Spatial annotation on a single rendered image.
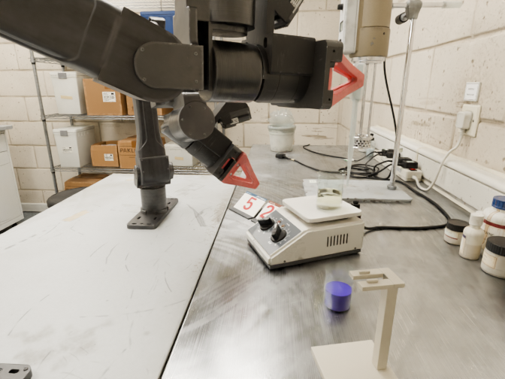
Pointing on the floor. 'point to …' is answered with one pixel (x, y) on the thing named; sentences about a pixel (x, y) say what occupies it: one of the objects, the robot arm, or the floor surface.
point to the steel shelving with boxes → (80, 157)
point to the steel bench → (212, 291)
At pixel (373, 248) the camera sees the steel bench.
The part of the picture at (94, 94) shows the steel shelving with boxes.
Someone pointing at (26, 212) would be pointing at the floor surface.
